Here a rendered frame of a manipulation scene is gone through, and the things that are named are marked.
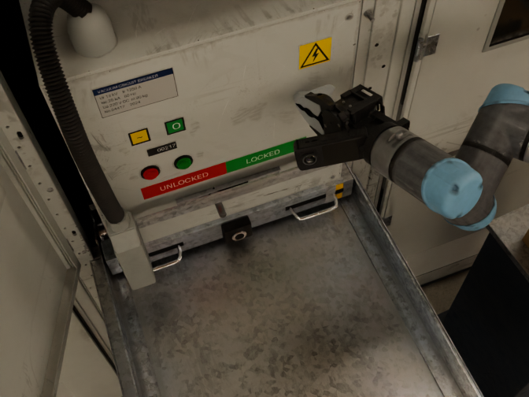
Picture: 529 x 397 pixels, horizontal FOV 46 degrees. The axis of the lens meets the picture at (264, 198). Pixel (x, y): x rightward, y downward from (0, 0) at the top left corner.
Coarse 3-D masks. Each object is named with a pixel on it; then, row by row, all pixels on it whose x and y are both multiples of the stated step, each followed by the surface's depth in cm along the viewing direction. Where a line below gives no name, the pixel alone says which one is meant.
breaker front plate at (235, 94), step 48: (192, 48) 90; (240, 48) 93; (288, 48) 97; (336, 48) 101; (192, 96) 98; (240, 96) 102; (288, 96) 106; (336, 96) 111; (96, 144) 98; (144, 144) 102; (192, 144) 107; (240, 144) 111; (192, 192) 118; (288, 192) 130; (144, 240) 124
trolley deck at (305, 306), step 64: (192, 256) 132; (256, 256) 132; (320, 256) 131; (192, 320) 124; (256, 320) 124; (320, 320) 123; (384, 320) 123; (128, 384) 117; (192, 384) 117; (256, 384) 116; (320, 384) 116; (384, 384) 116
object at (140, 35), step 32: (96, 0) 96; (128, 0) 96; (160, 0) 95; (192, 0) 95; (224, 0) 95; (256, 0) 95; (288, 0) 94; (320, 0) 94; (352, 0) 94; (64, 32) 92; (128, 32) 91; (160, 32) 91; (192, 32) 91; (224, 32) 90; (64, 64) 88; (96, 64) 87; (128, 64) 88
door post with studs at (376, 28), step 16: (368, 0) 103; (384, 0) 103; (368, 16) 104; (384, 16) 106; (368, 32) 109; (384, 32) 110; (368, 48) 112; (384, 48) 113; (368, 64) 115; (384, 64) 116; (368, 80) 118; (384, 80) 120
